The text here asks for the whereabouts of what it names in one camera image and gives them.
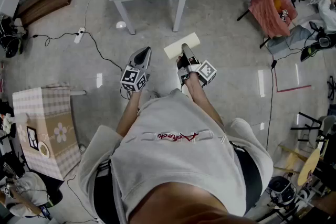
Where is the round wooden stool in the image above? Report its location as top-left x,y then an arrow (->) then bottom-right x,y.
278,144 -> 322,187

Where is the checkered pink box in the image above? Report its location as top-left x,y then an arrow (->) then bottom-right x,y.
12,83 -> 87,181

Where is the white flower bunch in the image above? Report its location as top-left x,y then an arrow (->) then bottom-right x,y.
1,113 -> 15,133

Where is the white box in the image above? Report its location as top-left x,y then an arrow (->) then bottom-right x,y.
0,0 -> 20,18

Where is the black equipment bundle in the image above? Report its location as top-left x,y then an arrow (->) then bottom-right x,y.
0,17 -> 27,58

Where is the cream cloth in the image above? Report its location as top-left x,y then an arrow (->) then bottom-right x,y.
163,32 -> 201,60

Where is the person's chin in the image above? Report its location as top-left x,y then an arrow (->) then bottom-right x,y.
128,182 -> 258,224

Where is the long black power cable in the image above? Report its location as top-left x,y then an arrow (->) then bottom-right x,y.
85,31 -> 124,71

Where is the person's grey t-shirt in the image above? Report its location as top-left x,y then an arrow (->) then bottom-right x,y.
77,88 -> 274,224

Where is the plate of food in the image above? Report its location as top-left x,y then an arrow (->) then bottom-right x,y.
38,141 -> 50,159

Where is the person's right forearm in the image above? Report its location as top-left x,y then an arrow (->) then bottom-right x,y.
183,74 -> 225,126

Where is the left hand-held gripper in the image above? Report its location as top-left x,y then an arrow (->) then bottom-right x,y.
120,46 -> 153,93

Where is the person's left forearm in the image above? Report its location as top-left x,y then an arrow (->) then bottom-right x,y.
115,90 -> 144,137

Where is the grey chair black frame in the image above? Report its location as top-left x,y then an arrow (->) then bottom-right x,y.
290,112 -> 336,150

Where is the white power strip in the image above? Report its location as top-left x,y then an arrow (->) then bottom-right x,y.
73,27 -> 87,44

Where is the black frame cotton picture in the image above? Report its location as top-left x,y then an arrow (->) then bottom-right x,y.
26,125 -> 39,151

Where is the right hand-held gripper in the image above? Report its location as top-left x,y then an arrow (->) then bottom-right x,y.
176,43 -> 217,87

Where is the black looped power cable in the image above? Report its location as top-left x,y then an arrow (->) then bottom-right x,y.
27,31 -> 79,47

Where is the black white round device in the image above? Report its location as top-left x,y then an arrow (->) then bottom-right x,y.
267,175 -> 297,205

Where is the person's black body harness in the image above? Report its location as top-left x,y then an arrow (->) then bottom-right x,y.
93,141 -> 263,224

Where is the pink cloth on chair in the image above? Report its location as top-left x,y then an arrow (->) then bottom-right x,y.
237,0 -> 299,49

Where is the black power adapter cable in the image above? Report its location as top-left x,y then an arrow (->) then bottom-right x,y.
265,47 -> 307,152

